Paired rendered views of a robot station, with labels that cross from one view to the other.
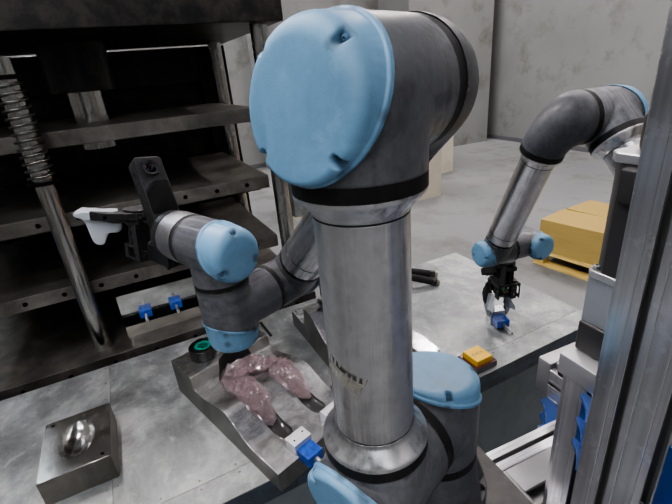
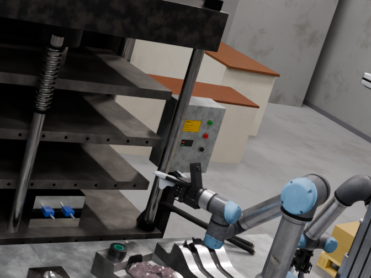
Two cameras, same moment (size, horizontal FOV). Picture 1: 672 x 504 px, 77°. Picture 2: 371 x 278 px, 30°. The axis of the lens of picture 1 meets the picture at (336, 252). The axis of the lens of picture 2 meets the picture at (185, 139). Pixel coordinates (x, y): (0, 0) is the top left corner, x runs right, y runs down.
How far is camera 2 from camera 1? 2.08 m
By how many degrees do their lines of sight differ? 14
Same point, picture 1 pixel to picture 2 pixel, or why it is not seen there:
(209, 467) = not seen: outside the picture
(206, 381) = (119, 270)
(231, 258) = (235, 215)
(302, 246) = (252, 217)
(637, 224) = (356, 242)
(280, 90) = (292, 193)
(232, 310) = (223, 233)
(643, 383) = not seen: outside the picture
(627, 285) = (350, 258)
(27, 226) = (14, 133)
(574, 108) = (361, 185)
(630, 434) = not seen: outside the picture
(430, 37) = (323, 188)
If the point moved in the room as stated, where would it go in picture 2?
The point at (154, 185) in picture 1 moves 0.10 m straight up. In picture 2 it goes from (198, 175) to (206, 150)
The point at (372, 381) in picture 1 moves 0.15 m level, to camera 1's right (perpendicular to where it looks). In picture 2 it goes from (282, 263) to (322, 271)
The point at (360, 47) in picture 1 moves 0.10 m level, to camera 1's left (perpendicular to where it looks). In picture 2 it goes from (312, 194) to (285, 188)
